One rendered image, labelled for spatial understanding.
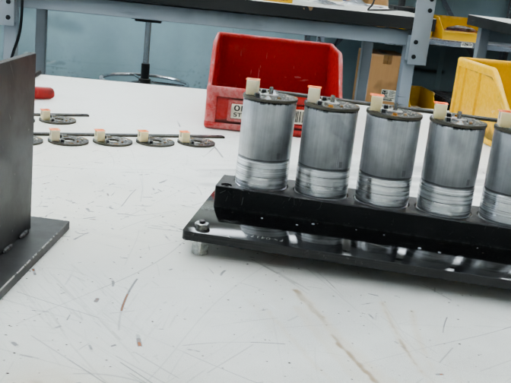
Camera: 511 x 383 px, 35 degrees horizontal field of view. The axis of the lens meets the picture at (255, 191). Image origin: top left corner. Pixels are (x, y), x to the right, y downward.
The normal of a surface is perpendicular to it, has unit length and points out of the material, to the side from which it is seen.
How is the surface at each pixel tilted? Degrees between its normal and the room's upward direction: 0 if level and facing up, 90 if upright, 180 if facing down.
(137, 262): 0
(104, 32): 90
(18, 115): 90
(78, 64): 90
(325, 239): 0
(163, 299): 0
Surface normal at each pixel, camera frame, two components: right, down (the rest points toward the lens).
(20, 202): 0.99, 0.12
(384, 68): 0.11, 0.30
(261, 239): 0.11, -0.96
